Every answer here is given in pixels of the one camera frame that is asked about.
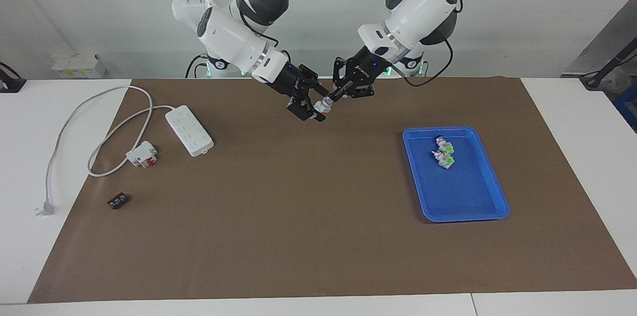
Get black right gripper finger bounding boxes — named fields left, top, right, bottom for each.
left=286, top=96, right=325, bottom=123
left=299, top=65, right=330, bottom=98

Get black stand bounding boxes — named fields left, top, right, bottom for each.
left=580, top=37, right=637, bottom=90

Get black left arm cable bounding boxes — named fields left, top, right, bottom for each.
left=391, top=37, right=454, bottom=88

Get blue crate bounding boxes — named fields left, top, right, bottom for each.
left=613, top=85, right=637, bottom=132

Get white red circuit breaker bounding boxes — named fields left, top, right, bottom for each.
left=125, top=141, right=158, bottom=169

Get white boxes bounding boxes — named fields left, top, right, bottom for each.
left=52, top=54, right=107, bottom=79

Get black clamp mount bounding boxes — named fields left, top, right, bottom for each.
left=0, top=62, right=26, bottom=94

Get brown paper mat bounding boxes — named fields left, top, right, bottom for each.
left=27, top=76, right=637, bottom=304

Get blue plastic tray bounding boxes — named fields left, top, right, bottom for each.
left=402, top=126, right=510, bottom=223

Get white power strip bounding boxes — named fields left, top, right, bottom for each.
left=165, top=105, right=214, bottom=157

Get white power cable with plug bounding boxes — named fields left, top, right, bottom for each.
left=35, top=86, right=176, bottom=217

